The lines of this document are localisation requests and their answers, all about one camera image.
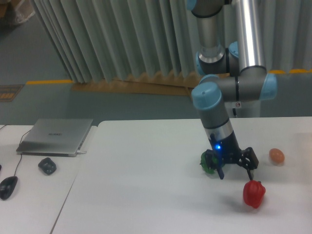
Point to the silver closed laptop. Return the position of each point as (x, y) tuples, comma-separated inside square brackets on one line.
[(55, 137)]

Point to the green bell pepper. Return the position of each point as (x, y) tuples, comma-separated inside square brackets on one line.
[(208, 162)]

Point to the brown cardboard sheet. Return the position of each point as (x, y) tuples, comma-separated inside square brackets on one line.
[(158, 85)]

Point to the red bell pepper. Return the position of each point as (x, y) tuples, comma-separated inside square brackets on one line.
[(253, 193)]

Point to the black computer mouse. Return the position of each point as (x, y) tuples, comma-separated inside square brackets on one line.
[(7, 187)]

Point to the pale green pleated curtain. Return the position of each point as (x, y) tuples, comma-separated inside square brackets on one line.
[(107, 39)]

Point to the small black remote controller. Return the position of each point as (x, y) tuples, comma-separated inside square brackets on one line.
[(48, 166)]

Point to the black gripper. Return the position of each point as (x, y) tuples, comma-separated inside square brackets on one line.
[(227, 151)]

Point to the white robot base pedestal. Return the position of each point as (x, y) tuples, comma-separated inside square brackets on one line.
[(243, 109)]

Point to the brown egg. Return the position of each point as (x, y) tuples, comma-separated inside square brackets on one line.
[(276, 156)]

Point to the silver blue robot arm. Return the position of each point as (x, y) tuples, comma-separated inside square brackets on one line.
[(229, 74)]

